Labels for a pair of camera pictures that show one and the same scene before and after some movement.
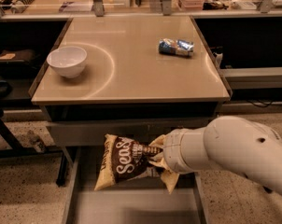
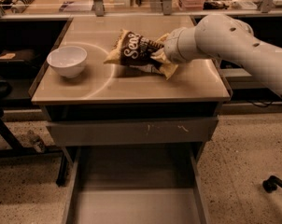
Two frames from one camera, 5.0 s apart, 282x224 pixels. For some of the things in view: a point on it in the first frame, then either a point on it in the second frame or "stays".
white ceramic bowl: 68,61 stays
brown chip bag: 123,160 -> 134,53
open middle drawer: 144,200 stays
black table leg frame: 19,150 stays
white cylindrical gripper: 171,153 -> 173,46
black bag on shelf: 16,63 stays
